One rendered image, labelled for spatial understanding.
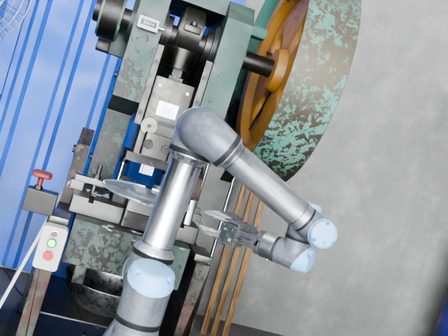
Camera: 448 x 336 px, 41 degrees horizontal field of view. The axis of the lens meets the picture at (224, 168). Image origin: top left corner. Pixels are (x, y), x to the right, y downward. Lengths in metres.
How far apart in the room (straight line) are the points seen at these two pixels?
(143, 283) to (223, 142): 0.39
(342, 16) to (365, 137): 1.78
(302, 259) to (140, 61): 0.86
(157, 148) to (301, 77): 0.56
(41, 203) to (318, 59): 0.97
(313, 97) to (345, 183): 1.80
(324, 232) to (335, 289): 2.26
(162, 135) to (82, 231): 0.43
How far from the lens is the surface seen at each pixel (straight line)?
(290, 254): 1.66
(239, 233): 1.71
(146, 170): 2.16
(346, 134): 3.60
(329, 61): 1.89
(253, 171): 1.46
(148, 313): 1.48
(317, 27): 1.90
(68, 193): 2.40
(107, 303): 2.13
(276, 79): 2.18
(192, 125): 1.46
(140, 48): 2.05
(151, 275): 1.46
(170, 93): 2.09
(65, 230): 1.86
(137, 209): 2.02
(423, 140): 3.83
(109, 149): 2.34
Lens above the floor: 1.04
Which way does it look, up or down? 3 degrees down
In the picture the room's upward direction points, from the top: 18 degrees clockwise
